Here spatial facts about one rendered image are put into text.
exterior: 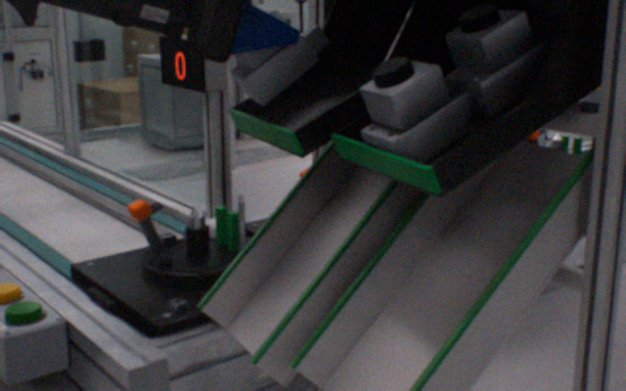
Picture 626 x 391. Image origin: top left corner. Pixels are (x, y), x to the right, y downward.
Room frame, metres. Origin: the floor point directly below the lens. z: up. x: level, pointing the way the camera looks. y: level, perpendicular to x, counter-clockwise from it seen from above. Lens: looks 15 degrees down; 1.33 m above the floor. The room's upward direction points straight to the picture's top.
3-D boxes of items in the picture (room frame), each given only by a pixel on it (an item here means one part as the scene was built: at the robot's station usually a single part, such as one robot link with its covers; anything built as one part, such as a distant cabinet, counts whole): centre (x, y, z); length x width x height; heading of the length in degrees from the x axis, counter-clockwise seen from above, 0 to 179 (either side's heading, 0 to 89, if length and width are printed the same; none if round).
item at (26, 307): (0.82, 0.32, 0.96); 0.04 x 0.04 x 0.02
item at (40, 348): (0.88, 0.36, 0.93); 0.21 x 0.07 x 0.06; 38
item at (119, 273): (0.94, 0.14, 0.96); 0.24 x 0.24 x 0.02; 38
